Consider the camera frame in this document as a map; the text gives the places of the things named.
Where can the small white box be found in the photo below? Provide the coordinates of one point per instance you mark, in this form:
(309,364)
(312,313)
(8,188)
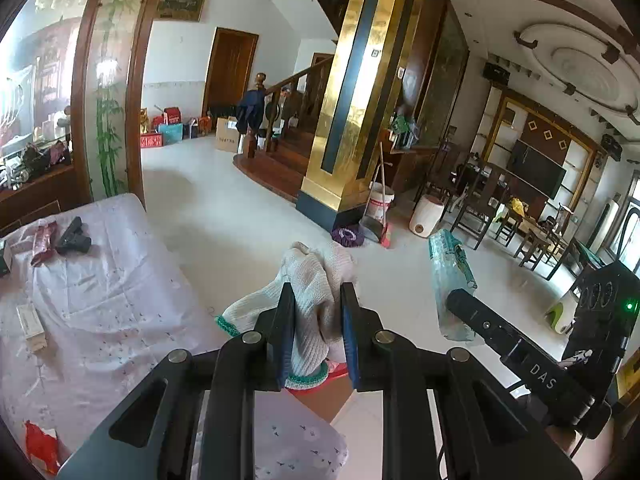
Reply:
(30,325)

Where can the framed picture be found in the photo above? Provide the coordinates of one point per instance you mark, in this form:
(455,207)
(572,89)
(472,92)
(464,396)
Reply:
(180,6)

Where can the wooden chair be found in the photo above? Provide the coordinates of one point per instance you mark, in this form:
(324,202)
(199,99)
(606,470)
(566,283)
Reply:
(480,205)
(440,175)

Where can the white bucket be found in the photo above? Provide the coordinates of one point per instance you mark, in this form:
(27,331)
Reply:
(381,202)

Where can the dark jacket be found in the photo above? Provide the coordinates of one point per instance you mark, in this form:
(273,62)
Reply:
(250,110)

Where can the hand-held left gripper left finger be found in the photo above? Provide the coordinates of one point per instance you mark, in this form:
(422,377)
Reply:
(286,355)

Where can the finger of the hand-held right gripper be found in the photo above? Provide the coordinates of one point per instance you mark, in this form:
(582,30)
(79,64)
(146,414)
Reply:
(520,355)

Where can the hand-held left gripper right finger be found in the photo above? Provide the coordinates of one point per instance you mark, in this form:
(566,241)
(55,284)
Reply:
(350,355)

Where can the gold pillar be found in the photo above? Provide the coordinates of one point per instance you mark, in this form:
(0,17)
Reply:
(350,85)

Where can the broom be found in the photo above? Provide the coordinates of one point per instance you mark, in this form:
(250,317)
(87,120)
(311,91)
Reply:
(372,220)

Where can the yellow cloth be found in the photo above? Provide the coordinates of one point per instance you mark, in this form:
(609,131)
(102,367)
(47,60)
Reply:
(515,207)

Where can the green tissue box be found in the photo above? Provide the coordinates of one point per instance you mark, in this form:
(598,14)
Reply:
(3,260)

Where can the cluttered wooden sideboard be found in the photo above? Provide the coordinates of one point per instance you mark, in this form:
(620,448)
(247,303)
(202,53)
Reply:
(45,190)

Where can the green white plastic object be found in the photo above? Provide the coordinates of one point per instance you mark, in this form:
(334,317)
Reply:
(560,315)

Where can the wooden door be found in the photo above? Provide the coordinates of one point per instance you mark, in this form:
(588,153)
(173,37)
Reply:
(227,72)

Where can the red gift box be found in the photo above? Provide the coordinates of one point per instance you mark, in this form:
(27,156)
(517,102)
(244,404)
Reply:
(152,140)

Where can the teal patterned tissue pack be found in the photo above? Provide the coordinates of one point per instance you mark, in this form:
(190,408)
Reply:
(450,280)

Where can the wooden staircase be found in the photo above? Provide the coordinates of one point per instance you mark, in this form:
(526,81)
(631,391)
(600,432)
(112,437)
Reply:
(285,160)

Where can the red wrapper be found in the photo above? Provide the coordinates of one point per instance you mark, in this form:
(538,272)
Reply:
(40,447)

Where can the white round bin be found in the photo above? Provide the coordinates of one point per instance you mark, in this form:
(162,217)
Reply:
(426,215)

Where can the dark red packet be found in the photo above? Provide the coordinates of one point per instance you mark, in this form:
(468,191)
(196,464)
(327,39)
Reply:
(42,242)

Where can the red plastic basket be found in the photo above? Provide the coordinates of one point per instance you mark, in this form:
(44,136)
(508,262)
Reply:
(336,370)

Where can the cardboard box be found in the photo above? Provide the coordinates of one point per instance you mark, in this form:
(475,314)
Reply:
(226,135)

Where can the teal bag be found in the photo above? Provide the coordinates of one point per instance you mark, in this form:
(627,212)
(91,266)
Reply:
(170,132)

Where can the purple cloth on floor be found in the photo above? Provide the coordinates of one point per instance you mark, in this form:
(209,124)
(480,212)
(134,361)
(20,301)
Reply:
(347,236)

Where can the white knitted glove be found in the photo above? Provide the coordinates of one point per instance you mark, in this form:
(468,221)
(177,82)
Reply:
(315,300)

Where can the television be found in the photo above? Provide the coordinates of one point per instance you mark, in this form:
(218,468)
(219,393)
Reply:
(537,172)

